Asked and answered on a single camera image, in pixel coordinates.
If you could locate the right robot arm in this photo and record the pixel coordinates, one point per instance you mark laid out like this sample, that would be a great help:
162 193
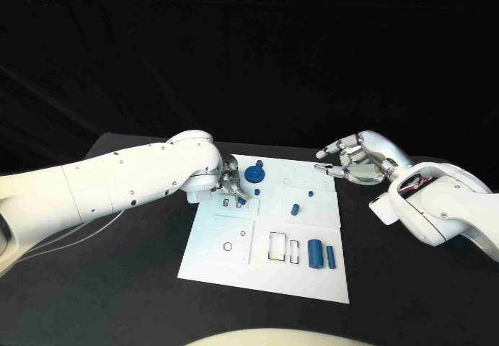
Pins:
440 205

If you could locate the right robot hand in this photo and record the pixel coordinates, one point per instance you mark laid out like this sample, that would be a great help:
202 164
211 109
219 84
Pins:
369 156

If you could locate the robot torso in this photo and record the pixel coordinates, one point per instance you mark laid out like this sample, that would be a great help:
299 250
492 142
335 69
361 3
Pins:
280 337

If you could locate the medium blue cylinder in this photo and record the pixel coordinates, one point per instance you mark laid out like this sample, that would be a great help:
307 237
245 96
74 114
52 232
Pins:
294 209

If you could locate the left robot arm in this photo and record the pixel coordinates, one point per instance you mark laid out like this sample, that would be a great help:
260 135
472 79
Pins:
117 183

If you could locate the large blue cylinder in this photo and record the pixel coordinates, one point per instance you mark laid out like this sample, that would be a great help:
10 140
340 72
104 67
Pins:
314 254

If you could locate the white task board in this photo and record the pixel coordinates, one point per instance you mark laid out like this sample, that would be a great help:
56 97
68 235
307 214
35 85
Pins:
268 243

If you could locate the long thin blue cylinder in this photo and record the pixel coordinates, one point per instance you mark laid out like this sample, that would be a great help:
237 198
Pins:
330 257

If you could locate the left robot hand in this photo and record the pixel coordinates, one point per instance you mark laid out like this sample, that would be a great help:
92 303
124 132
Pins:
231 178

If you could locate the blue block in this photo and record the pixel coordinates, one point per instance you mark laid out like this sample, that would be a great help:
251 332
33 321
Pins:
241 200

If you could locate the blue gear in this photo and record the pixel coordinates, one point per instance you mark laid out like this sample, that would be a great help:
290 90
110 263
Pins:
255 175

